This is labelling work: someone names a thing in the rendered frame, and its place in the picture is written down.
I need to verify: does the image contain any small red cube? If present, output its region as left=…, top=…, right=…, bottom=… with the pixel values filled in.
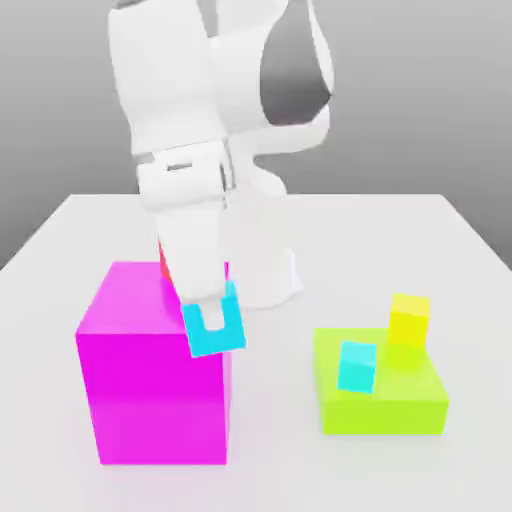
left=158, top=238, right=174, bottom=286

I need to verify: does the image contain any large magenta box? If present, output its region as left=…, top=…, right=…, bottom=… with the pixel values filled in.
left=74, top=260, right=234, bottom=467

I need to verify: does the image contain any small yellow cube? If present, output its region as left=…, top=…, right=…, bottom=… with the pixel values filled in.
left=386, top=292, right=432, bottom=349

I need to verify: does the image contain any small sky blue cube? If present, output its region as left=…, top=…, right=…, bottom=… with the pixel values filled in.
left=180, top=279, right=248, bottom=359

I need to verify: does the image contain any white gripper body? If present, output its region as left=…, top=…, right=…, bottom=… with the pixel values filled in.
left=152, top=198, right=227, bottom=304

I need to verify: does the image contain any small cyan cube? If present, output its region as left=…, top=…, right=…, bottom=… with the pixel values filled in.
left=336, top=340, right=378, bottom=396

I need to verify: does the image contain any large lime green box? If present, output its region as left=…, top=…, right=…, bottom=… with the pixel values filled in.
left=312, top=326, right=450, bottom=437

